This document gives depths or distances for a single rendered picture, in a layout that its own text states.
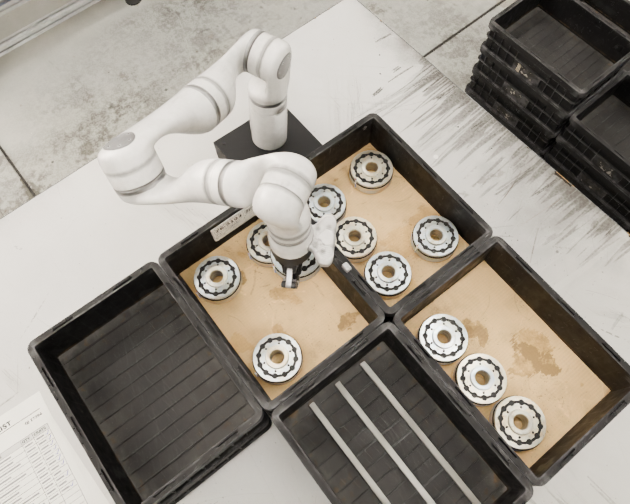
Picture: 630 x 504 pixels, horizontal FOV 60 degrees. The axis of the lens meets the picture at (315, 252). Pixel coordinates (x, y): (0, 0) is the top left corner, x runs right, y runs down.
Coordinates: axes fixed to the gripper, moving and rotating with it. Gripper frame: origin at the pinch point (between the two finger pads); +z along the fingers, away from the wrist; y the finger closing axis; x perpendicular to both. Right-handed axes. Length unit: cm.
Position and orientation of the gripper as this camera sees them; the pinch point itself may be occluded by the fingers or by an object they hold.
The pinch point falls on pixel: (294, 268)
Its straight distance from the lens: 105.3
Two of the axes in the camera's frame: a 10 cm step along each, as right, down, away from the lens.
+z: 0.1, 3.8, 9.3
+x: 9.9, 1.0, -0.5
